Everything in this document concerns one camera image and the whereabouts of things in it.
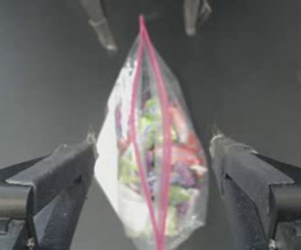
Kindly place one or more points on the clear bag with pink zip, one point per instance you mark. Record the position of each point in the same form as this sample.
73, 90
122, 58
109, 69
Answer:
153, 156

